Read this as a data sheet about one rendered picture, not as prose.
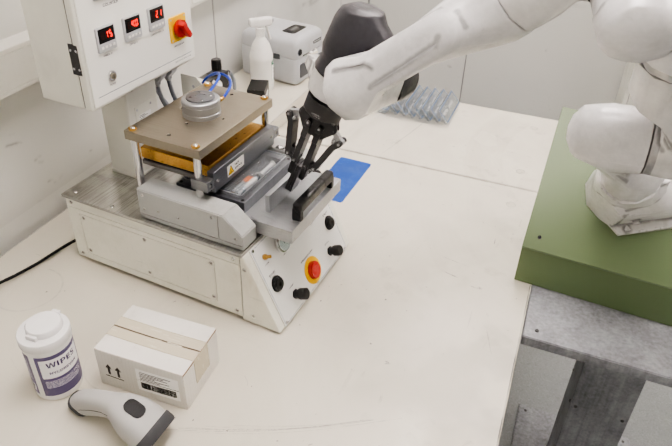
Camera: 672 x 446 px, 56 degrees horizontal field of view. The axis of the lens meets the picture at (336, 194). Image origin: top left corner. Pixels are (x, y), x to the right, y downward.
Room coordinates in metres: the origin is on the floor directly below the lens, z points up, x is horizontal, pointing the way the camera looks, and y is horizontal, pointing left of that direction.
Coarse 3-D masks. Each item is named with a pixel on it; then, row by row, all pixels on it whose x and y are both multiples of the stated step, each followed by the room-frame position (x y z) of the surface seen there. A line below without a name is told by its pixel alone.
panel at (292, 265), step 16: (320, 224) 1.16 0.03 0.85; (336, 224) 1.21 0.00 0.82; (272, 240) 1.02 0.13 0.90; (304, 240) 1.09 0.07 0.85; (320, 240) 1.13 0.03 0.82; (336, 240) 1.18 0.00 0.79; (256, 256) 0.96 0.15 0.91; (272, 256) 1.00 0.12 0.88; (288, 256) 1.03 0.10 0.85; (304, 256) 1.07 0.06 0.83; (320, 256) 1.11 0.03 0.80; (336, 256) 1.15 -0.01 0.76; (272, 272) 0.97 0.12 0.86; (288, 272) 1.01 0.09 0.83; (304, 272) 1.04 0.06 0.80; (272, 288) 0.95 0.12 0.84; (288, 288) 0.98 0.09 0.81; (288, 304) 0.96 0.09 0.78; (288, 320) 0.94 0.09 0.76
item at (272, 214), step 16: (288, 176) 1.10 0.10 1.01; (272, 192) 1.04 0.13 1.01; (288, 192) 1.09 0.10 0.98; (336, 192) 1.14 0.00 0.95; (256, 208) 1.04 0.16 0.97; (272, 208) 1.03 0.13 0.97; (288, 208) 1.04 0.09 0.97; (320, 208) 1.07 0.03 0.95; (256, 224) 1.00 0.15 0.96; (272, 224) 0.99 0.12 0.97; (288, 224) 0.99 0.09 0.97; (304, 224) 1.01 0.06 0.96; (288, 240) 0.97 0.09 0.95
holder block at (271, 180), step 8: (288, 160) 1.19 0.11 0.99; (280, 168) 1.16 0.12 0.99; (184, 176) 1.11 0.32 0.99; (272, 176) 1.12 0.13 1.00; (280, 176) 1.15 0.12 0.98; (184, 184) 1.08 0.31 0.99; (264, 184) 1.09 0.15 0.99; (272, 184) 1.12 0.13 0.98; (208, 192) 1.05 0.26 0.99; (216, 192) 1.05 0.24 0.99; (256, 192) 1.06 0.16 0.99; (264, 192) 1.09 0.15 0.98; (232, 200) 1.03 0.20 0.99; (240, 200) 1.03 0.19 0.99; (248, 200) 1.03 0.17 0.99; (256, 200) 1.06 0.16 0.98; (248, 208) 1.03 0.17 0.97
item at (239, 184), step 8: (264, 152) 1.21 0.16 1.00; (272, 152) 1.21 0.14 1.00; (256, 160) 1.17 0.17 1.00; (264, 160) 1.17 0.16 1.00; (272, 160) 1.17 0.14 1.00; (280, 160) 1.17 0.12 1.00; (248, 168) 1.14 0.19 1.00; (256, 168) 1.14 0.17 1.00; (264, 168) 1.14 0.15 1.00; (240, 176) 1.10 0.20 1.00; (248, 176) 1.10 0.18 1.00; (256, 176) 1.11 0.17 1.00; (232, 184) 1.07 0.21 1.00; (240, 184) 1.07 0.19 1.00; (248, 184) 1.07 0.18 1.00; (232, 192) 1.04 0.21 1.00; (240, 192) 1.04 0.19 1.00
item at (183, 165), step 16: (256, 128) 1.22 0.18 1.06; (144, 144) 1.13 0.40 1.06; (224, 144) 1.14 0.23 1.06; (240, 144) 1.15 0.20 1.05; (144, 160) 1.12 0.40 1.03; (160, 160) 1.10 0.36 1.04; (176, 160) 1.08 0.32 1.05; (192, 160) 1.07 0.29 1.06; (208, 160) 1.07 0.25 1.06; (192, 176) 1.07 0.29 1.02
